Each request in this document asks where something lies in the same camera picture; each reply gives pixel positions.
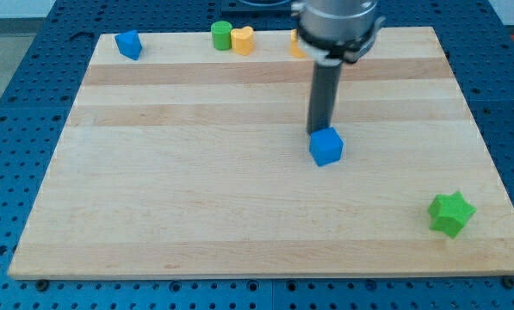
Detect green star block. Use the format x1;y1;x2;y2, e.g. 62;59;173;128
427;191;476;239

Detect blue cube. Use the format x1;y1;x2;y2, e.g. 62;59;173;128
309;127;344;167

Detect yellow block behind arm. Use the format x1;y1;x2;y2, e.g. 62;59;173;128
289;29;307;59

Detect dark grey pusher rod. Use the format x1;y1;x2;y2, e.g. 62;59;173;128
307;63;342;134

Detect wooden board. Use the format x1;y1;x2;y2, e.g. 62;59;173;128
9;27;514;280

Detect blue triangular block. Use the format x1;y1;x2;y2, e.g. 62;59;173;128
115;29;142;60

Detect yellow heart block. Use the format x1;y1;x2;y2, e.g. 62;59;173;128
230;26;255;56

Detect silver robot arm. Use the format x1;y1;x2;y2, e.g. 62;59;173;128
291;0;386;134

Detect green cylinder block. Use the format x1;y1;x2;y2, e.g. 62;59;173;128
210;21;232;51

